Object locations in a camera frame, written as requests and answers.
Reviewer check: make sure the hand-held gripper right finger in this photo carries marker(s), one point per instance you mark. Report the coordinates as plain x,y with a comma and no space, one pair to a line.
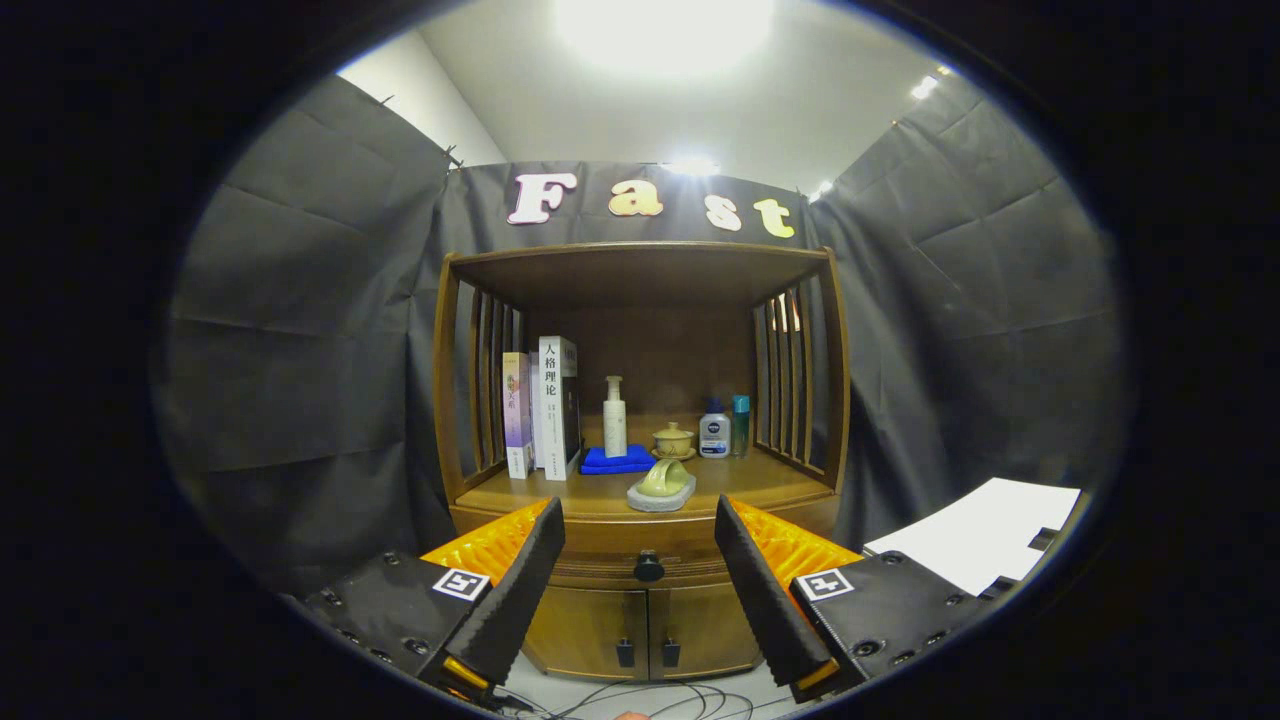
760,600

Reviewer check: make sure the blue folded cloth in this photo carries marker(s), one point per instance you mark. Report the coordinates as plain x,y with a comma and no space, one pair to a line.
610,461

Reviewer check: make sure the teal bottle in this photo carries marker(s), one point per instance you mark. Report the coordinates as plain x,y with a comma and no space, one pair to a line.
740,420

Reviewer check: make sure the wooden cabinet door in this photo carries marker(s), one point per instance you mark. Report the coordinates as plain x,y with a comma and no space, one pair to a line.
710,625
580,630

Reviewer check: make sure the wooden cabinet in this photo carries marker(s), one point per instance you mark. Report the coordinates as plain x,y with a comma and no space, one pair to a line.
640,275

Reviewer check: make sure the thick white book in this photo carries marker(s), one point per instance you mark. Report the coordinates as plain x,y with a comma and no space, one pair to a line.
552,410

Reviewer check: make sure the yellow lidded teacup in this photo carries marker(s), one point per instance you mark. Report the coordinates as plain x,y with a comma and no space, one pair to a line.
674,441

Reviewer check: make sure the purple book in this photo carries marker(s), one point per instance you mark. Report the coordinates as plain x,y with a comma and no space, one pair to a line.
516,410

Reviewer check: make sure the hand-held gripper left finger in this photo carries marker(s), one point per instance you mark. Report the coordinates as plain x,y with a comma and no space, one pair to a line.
525,590

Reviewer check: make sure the black drawer knob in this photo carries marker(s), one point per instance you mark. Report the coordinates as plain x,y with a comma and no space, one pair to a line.
649,567

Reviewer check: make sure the white board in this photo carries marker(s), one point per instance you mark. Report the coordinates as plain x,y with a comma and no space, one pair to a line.
980,535

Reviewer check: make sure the ceiling light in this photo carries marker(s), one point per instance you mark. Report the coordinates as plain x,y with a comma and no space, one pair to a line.
660,30

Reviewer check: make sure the green ornament with grey base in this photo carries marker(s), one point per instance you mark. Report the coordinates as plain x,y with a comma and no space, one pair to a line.
665,478

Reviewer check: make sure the white bottle with blue pump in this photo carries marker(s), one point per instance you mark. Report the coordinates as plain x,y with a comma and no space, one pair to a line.
714,438

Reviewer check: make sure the wooden countertop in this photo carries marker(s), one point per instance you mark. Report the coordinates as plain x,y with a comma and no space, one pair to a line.
760,480

